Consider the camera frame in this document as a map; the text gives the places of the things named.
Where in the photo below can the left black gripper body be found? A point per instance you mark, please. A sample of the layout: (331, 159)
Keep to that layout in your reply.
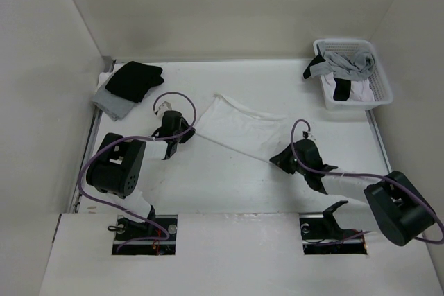
(184, 138)

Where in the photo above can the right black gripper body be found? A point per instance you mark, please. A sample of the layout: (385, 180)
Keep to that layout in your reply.
(302, 170)

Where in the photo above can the white tank top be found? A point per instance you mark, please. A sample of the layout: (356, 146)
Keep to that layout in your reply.
(250, 132)

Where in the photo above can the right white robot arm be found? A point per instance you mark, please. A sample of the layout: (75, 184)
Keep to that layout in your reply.
(387, 204)

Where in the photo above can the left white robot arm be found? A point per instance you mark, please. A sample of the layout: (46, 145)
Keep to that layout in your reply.
(116, 171)

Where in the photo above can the folded grey tank top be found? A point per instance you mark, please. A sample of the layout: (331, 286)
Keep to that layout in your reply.
(115, 107)

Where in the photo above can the folded black tank top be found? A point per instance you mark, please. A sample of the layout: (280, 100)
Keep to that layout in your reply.
(133, 81)

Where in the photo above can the crumpled black tank top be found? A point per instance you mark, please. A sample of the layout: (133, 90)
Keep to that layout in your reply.
(338, 89)

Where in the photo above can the crumpled grey tank top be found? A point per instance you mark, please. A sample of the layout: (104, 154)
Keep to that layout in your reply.
(358, 67)

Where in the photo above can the white garment in basket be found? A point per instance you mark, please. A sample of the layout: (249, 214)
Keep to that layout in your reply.
(361, 91)

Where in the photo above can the white plastic laundry basket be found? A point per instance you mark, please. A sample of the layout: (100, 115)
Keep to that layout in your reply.
(378, 81)

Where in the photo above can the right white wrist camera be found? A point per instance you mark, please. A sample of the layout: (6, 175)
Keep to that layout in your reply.
(308, 135)

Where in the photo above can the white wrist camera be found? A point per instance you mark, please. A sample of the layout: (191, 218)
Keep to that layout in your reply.
(308, 135)
(162, 108)

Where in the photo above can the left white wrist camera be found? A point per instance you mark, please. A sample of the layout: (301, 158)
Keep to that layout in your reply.
(162, 108)

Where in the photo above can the right metal table rail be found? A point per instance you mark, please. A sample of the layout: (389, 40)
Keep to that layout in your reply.
(376, 160)

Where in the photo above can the metal table rail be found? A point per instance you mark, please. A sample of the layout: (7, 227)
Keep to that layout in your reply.
(376, 160)
(86, 146)

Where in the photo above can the left metal table rail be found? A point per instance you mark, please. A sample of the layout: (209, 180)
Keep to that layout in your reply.
(86, 146)

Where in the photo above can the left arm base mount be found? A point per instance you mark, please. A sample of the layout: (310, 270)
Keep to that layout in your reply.
(133, 238)

